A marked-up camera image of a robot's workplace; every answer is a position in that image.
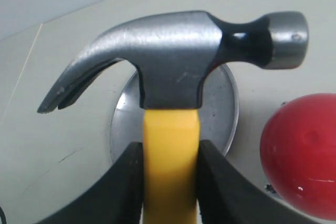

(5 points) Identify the red dome push button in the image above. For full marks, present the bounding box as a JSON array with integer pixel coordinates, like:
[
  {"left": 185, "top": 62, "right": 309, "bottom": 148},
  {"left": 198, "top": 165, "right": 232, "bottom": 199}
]
[{"left": 260, "top": 93, "right": 335, "bottom": 221}]

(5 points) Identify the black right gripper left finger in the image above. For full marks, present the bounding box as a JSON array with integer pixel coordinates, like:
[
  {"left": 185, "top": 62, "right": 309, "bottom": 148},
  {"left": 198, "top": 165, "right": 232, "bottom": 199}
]
[{"left": 39, "top": 142, "right": 144, "bottom": 223}]

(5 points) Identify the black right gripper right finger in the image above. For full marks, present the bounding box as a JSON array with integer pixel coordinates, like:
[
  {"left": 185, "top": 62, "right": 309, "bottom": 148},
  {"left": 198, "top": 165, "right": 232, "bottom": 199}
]
[{"left": 198, "top": 140, "right": 326, "bottom": 224}]

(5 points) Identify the round metal plate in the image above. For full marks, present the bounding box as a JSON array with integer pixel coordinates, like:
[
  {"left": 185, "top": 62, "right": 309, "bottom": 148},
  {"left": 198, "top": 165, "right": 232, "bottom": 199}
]
[{"left": 110, "top": 65, "right": 239, "bottom": 162}]

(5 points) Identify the yellow black claw hammer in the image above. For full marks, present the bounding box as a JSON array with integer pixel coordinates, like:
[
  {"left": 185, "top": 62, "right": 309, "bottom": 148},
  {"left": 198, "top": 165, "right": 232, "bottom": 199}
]
[{"left": 38, "top": 10, "right": 309, "bottom": 223}]

